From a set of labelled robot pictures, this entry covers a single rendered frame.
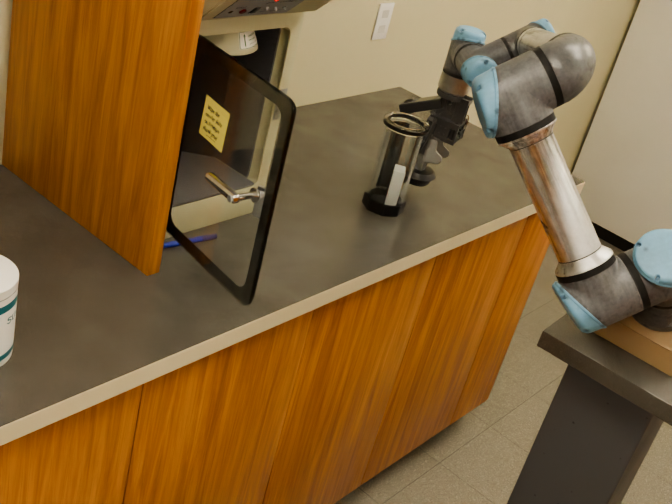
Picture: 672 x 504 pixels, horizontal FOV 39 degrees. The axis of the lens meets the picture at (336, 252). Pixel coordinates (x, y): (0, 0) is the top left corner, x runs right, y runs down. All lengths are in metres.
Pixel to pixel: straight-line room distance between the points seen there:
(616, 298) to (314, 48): 1.28
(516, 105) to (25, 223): 0.96
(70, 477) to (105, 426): 0.10
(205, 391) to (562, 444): 0.81
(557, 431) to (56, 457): 1.08
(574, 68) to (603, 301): 0.43
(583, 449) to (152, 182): 1.08
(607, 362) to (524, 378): 1.61
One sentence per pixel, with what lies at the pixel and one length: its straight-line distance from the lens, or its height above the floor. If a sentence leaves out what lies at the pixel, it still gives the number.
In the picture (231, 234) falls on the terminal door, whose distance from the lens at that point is 1.69.
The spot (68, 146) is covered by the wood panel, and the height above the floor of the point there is 1.08.
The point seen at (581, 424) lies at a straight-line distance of 2.14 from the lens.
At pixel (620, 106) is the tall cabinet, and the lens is 4.69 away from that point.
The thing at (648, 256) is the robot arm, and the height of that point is 1.20.
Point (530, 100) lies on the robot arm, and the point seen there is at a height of 1.42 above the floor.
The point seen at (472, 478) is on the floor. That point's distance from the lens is 3.07.
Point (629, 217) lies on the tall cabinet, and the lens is 4.77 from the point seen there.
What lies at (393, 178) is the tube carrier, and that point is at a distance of 2.21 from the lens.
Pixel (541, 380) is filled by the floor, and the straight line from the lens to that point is 3.63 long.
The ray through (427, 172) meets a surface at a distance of 2.37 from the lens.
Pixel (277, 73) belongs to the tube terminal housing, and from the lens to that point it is 2.02.
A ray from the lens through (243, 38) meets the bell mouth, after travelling 1.90.
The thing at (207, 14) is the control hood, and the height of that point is 1.43.
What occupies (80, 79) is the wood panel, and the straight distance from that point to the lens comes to 1.87.
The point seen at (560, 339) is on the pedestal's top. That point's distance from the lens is 2.01.
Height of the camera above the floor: 1.93
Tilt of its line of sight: 29 degrees down
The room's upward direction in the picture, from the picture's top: 15 degrees clockwise
